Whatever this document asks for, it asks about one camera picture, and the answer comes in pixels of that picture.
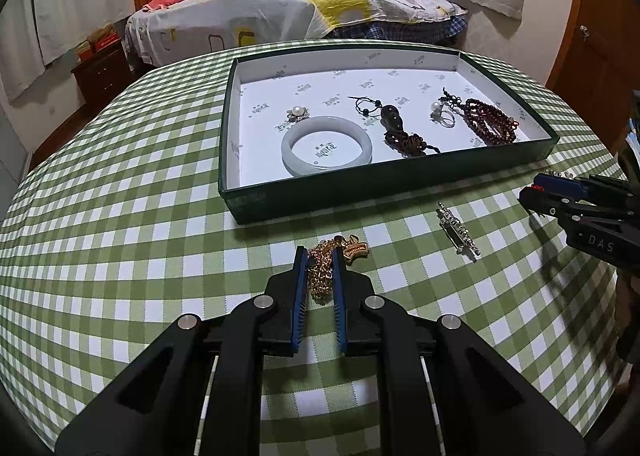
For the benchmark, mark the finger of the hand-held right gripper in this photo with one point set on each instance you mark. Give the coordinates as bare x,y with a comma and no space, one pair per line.
552,183
542,203

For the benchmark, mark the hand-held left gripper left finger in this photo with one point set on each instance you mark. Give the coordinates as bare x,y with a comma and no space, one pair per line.
300,301

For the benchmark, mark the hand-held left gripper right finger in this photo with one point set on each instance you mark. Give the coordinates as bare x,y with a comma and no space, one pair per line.
340,301

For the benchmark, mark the pearl cluster brooch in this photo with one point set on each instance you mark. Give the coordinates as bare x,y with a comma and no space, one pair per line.
557,173

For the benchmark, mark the pale jade bangle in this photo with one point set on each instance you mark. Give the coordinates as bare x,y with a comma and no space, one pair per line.
287,150

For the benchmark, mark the pearl flower brooch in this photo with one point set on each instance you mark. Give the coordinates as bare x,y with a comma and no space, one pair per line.
297,113

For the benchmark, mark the green shallow box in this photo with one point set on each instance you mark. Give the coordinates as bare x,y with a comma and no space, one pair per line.
280,85

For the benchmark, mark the silver crystal bar brooch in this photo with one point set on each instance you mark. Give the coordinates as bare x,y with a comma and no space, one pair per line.
457,231

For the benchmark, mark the colourful patterned cloth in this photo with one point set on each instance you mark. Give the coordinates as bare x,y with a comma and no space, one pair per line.
634,135

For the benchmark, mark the wooden door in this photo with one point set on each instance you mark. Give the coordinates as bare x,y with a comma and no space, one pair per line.
600,35

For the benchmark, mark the metal door lock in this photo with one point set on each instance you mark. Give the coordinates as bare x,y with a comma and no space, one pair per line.
582,30

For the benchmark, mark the green checkered tablecloth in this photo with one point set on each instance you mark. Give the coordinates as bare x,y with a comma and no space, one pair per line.
150,186

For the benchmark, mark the bed with patterned sheet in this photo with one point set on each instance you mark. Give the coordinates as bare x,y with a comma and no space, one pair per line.
300,10

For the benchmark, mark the dark wooden nightstand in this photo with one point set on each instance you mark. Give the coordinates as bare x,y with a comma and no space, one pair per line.
100,75

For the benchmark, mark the frosted glass wardrobe door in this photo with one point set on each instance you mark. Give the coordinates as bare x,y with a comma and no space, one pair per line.
10,160

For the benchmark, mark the red box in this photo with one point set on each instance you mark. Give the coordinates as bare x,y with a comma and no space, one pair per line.
107,39

